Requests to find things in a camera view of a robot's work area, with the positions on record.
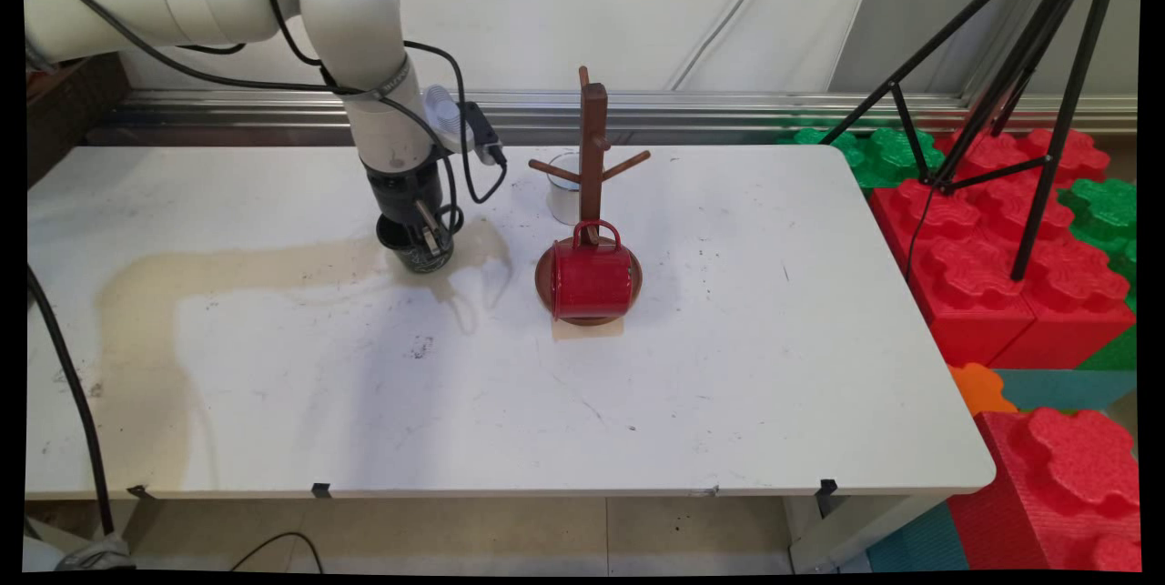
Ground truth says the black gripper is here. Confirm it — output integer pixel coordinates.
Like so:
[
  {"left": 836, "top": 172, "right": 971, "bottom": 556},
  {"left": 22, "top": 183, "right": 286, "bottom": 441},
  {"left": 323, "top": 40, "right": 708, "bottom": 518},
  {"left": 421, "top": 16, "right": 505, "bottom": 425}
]
[{"left": 364, "top": 156, "right": 453, "bottom": 257}]

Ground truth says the green enamel mug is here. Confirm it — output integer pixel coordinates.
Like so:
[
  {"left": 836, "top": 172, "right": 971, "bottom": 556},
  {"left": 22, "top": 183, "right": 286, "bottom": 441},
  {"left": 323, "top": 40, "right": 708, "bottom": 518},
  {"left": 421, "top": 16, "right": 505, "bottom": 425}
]
[{"left": 376, "top": 212, "right": 456, "bottom": 275}]

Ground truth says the white enamel mug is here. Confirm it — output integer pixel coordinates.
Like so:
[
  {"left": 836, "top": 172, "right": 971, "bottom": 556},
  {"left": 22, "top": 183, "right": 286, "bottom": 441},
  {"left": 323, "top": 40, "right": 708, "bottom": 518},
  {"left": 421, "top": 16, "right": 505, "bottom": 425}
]
[{"left": 546, "top": 153, "right": 583, "bottom": 227}]

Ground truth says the red enamel mug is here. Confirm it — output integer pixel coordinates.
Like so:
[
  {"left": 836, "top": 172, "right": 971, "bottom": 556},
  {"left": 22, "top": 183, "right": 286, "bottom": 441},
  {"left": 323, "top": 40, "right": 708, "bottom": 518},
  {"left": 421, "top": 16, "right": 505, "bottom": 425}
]
[{"left": 549, "top": 219, "right": 635, "bottom": 322}]

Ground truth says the brown wooden mug tree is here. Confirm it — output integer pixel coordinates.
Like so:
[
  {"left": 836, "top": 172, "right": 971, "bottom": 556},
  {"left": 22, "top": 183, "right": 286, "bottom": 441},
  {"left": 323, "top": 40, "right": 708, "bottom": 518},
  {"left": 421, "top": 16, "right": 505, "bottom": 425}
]
[{"left": 530, "top": 66, "right": 653, "bottom": 327}]

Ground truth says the dark brown cabinet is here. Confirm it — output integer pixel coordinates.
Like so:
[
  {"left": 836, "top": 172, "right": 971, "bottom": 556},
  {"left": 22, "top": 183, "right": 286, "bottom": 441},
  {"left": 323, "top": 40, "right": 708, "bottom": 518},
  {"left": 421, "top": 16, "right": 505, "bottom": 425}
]
[{"left": 25, "top": 53, "right": 133, "bottom": 190}]

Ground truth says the grey cloth bundle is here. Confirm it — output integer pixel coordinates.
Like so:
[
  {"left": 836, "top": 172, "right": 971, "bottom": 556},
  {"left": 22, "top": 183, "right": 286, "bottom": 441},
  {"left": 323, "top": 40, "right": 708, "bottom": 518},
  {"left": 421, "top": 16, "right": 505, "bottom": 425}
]
[{"left": 55, "top": 530, "right": 137, "bottom": 572}]

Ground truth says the green foam building block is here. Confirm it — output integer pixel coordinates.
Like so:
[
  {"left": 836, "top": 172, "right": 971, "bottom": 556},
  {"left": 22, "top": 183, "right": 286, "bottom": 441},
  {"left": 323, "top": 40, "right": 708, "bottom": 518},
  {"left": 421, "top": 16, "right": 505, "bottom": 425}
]
[
  {"left": 781, "top": 126, "right": 947, "bottom": 190},
  {"left": 1079, "top": 323, "right": 1139, "bottom": 372},
  {"left": 1056, "top": 176, "right": 1139, "bottom": 313}
]

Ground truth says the white table leg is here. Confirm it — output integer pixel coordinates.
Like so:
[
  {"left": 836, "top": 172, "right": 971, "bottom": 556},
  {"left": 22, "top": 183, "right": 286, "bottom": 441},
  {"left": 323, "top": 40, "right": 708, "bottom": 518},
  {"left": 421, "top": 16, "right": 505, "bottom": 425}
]
[{"left": 787, "top": 494, "right": 938, "bottom": 575}]

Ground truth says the red foam building block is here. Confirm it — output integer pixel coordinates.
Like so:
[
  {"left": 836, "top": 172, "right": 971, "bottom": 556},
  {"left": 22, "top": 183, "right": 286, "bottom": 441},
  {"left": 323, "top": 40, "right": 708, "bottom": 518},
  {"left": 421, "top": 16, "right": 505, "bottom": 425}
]
[
  {"left": 947, "top": 408, "right": 1143, "bottom": 572},
  {"left": 869, "top": 126, "right": 1139, "bottom": 369}
]

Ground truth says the orange foam piece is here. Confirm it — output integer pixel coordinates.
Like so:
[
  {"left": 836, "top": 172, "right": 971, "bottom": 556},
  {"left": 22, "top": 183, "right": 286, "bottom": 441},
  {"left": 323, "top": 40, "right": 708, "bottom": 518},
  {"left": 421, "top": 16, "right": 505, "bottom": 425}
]
[{"left": 947, "top": 362, "right": 1018, "bottom": 418}]

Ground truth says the teal foam floor mat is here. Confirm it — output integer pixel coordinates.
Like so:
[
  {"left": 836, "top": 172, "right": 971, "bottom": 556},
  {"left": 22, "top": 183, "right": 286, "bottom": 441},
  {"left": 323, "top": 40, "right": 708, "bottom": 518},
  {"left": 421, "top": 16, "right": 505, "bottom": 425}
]
[{"left": 865, "top": 503, "right": 970, "bottom": 572}]

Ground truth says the black tripod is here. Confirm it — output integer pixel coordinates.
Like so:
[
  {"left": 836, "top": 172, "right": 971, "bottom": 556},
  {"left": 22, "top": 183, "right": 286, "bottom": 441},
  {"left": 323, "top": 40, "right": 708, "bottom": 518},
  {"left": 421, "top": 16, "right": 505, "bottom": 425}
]
[{"left": 819, "top": 0, "right": 1130, "bottom": 281}]

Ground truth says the teal foam block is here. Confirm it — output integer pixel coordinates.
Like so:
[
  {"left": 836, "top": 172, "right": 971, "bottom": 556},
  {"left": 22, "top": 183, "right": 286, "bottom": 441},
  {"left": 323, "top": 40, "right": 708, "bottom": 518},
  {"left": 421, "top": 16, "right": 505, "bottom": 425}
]
[{"left": 992, "top": 368, "right": 1139, "bottom": 413}]

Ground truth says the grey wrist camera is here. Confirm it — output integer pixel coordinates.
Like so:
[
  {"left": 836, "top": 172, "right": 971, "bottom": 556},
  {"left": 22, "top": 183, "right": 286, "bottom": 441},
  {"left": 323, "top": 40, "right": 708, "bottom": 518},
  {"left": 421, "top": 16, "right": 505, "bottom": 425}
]
[{"left": 460, "top": 101, "right": 507, "bottom": 169}]

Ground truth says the black camera cable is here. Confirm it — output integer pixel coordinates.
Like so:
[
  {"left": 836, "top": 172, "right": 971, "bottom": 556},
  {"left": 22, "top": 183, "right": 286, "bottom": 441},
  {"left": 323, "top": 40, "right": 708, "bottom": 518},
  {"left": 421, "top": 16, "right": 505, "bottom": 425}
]
[{"left": 400, "top": 39, "right": 509, "bottom": 206}]

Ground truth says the black velcro strap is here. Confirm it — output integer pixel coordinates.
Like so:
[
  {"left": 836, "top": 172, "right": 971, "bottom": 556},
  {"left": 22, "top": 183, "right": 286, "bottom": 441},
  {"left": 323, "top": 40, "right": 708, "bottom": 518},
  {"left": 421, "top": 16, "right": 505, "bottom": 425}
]
[{"left": 339, "top": 55, "right": 412, "bottom": 102}]

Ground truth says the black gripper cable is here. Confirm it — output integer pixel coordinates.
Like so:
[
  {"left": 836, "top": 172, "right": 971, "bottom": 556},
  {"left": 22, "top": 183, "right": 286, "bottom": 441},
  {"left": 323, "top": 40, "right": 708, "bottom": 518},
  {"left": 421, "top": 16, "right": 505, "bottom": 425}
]
[{"left": 47, "top": 0, "right": 465, "bottom": 236}]

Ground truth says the aluminium wall rail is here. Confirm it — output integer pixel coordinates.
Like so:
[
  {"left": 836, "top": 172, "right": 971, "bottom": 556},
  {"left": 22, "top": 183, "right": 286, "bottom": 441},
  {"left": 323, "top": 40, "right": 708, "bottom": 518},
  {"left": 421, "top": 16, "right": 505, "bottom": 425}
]
[{"left": 86, "top": 89, "right": 1139, "bottom": 147}]

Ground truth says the thin black floor cable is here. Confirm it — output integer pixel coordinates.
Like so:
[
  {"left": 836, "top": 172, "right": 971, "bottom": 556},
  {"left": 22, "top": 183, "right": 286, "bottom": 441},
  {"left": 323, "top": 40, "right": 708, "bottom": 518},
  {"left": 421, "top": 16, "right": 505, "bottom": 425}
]
[{"left": 228, "top": 530, "right": 325, "bottom": 572}]

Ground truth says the thick black cable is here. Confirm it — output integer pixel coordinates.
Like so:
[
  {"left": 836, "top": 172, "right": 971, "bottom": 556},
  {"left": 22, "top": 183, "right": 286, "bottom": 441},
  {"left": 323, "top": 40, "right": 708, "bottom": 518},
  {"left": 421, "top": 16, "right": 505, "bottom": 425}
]
[{"left": 25, "top": 265, "right": 117, "bottom": 538}]

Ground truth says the thin black tripod cable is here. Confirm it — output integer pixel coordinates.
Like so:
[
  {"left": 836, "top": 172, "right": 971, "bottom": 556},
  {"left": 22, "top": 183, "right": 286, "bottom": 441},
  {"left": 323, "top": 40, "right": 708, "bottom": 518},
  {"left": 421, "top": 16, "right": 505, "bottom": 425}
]
[{"left": 906, "top": 187, "right": 937, "bottom": 281}]

